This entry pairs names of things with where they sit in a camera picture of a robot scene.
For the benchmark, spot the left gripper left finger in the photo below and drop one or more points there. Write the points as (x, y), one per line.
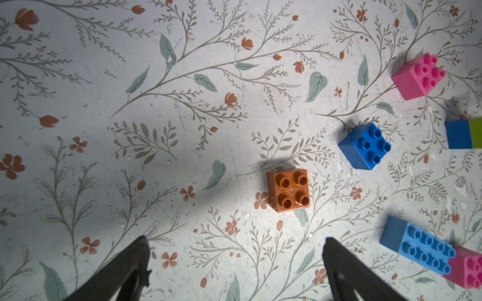
(125, 275)

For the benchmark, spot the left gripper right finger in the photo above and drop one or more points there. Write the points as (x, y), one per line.
(350, 279)

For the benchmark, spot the light blue long lego brick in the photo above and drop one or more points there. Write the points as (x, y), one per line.
(417, 245)

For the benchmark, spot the orange square lego brick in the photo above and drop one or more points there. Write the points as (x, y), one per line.
(288, 190)

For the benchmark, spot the blue and green brick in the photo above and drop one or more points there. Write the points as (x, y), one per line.
(464, 134)

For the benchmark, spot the pink square lego brick far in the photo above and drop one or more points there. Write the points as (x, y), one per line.
(418, 77)

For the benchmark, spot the dark blue square lego brick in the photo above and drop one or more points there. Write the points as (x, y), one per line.
(365, 146)

